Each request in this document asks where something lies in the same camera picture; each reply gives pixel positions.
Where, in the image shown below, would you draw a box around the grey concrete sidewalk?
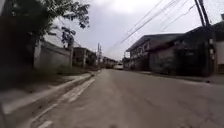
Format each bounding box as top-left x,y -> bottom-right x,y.
134,70 -> 224,86

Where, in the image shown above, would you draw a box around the two-storey building with awning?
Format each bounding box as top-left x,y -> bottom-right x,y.
123,32 -> 184,72

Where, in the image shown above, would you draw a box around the grey asphalt road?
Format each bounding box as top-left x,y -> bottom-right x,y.
19,68 -> 224,128

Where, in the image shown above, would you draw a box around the dark building with fence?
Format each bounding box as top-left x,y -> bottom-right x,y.
148,20 -> 224,78

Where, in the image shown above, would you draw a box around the overhead wires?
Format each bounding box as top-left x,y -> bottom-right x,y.
105,0 -> 201,54

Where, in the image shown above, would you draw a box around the white vehicle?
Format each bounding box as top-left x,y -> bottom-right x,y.
113,63 -> 125,71

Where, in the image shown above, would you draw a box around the distant utility pole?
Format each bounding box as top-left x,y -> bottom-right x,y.
96,42 -> 102,69

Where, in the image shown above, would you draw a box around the grass verge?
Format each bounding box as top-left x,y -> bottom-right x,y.
0,66 -> 98,94

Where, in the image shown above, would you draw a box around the pale concrete wall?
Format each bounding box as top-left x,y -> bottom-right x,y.
33,40 -> 74,70

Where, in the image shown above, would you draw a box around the leaning utility pole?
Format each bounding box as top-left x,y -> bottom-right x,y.
194,0 -> 219,77

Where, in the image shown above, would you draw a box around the low building with dark roof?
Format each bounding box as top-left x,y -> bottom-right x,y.
72,46 -> 98,69

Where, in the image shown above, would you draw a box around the pale concrete kerb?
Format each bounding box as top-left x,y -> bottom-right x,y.
1,73 -> 94,116

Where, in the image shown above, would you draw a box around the large dark tree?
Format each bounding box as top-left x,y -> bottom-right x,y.
0,0 -> 91,84

